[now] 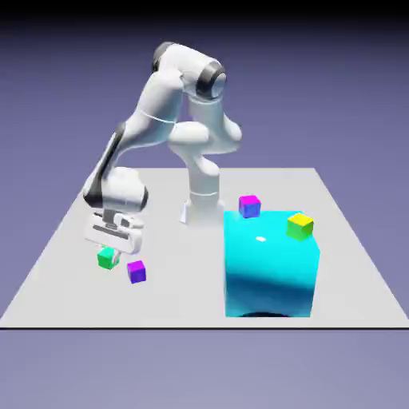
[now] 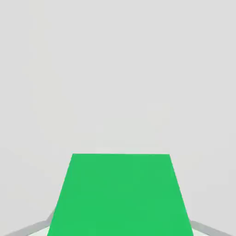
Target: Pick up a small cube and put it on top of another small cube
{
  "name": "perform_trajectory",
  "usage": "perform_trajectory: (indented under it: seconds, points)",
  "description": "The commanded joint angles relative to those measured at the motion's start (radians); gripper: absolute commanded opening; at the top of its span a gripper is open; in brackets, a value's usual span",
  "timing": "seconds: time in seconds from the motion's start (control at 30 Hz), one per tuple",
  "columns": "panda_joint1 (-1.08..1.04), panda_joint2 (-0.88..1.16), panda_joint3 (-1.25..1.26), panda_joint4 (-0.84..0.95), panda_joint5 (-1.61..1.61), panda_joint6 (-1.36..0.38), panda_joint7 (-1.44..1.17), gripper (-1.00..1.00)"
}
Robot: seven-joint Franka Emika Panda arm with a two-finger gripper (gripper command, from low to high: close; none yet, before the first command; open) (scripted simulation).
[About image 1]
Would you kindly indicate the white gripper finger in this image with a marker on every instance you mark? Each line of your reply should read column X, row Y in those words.
column 116, row 255

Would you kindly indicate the small magenta blue cube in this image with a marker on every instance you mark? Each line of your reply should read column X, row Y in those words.
column 249, row 206

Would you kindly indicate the small yellow cube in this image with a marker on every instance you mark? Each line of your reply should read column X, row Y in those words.
column 299, row 226

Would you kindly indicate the large cyan box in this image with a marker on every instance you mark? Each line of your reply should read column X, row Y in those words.
column 271, row 265

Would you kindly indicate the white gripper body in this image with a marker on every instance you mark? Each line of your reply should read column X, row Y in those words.
column 110, row 237

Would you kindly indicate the small green cube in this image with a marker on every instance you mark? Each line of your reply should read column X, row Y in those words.
column 107, row 258

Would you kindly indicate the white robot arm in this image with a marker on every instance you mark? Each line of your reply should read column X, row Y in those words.
column 191, row 83

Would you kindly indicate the small purple cube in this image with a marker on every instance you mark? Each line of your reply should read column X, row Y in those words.
column 136, row 272

